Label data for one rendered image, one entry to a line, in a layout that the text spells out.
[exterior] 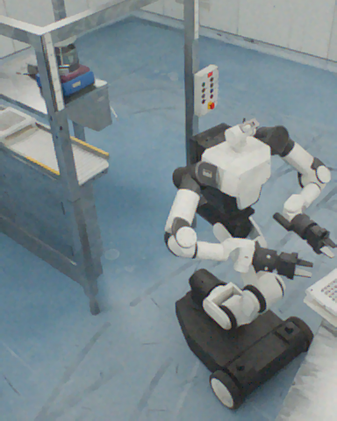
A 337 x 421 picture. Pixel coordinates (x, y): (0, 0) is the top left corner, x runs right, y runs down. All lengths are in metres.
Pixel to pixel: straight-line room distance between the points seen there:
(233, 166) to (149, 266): 1.51
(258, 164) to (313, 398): 0.90
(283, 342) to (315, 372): 0.94
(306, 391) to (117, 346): 1.44
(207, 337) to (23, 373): 1.02
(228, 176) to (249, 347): 1.05
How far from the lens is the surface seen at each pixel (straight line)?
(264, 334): 2.86
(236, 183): 2.08
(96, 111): 2.55
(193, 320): 2.89
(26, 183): 3.11
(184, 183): 1.99
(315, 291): 2.02
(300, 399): 1.83
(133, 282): 3.32
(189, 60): 2.97
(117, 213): 3.83
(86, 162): 2.77
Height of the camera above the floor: 2.45
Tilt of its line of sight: 38 degrees down
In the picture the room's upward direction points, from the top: 3 degrees counter-clockwise
